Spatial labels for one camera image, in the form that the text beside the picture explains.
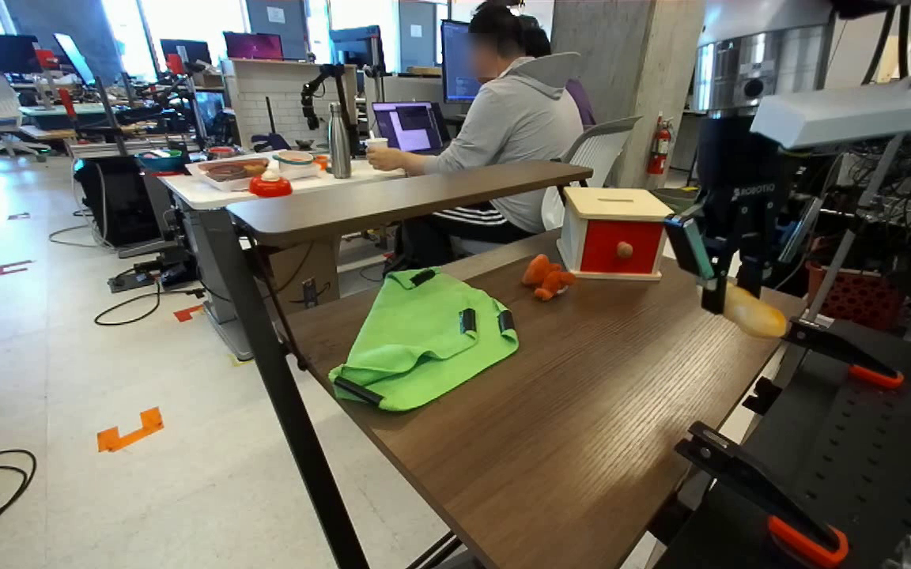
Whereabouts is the red plastic crate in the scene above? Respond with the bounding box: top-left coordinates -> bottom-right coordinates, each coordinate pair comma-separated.
804,263 -> 908,333

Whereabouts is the computer monitor with blue screen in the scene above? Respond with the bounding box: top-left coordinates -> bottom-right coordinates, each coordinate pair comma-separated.
436,17 -> 483,108

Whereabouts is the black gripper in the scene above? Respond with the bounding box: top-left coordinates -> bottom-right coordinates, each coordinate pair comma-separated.
664,183 -> 783,316

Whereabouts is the red ring shaped object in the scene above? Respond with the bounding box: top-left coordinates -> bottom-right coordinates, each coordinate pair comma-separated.
247,175 -> 297,199

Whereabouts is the aluminium extrusion post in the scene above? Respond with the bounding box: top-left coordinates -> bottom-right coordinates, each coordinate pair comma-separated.
797,146 -> 902,327

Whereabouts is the grey mesh office chair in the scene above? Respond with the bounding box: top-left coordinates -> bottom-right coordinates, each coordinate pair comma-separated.
536,118 -> 638,234

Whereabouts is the small orange object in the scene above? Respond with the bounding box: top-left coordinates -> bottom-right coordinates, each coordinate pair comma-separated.
520,250 -> 574,307

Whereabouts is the thin black floor cable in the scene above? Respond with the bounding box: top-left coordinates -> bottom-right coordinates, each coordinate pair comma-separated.
90,274 -> 180,329

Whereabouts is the person in grey hoodie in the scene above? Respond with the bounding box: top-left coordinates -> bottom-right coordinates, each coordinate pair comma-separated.
367,0 -> 589,237

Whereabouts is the open laptop with purple screen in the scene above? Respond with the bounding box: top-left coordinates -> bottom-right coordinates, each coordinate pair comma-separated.
370,99 -> 448,157

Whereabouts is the computer monitor with pink screen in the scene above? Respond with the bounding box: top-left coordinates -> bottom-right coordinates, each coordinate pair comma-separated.
220,29 -> 288,64

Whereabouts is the brown bowl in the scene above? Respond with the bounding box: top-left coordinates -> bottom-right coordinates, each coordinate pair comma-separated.
195,151 -> 271,183

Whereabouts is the red fire extinguisher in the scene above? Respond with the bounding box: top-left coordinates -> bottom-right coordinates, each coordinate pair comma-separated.
645,115 -> 677,179

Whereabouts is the dark wood standing table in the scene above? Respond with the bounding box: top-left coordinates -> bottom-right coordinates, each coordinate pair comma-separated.
225,157 -> 594,569

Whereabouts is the white desk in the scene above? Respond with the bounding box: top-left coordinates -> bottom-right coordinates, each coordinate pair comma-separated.
156,156 -> 404,359

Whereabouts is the wooden box with red front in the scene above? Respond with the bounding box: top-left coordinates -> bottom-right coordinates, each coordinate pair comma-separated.
555,183 -> 677,285

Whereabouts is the green cloth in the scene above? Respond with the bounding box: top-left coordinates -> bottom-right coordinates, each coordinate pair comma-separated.
325,266 -> 523,418

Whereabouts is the white flat panel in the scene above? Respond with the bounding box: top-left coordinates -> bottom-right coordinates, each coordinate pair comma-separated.
751,73 -> 911,151

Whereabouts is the black perforated board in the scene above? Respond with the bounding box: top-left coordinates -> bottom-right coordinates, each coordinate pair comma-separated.
648,313 -> 911,569

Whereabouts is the yellow banana shaped object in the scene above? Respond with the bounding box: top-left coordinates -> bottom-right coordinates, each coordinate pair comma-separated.
724,280 -> 795,342

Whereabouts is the black clamp with orange handle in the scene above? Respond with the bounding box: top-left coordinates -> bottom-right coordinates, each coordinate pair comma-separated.
675,420 -> 855,569
783,316 -> 908,395

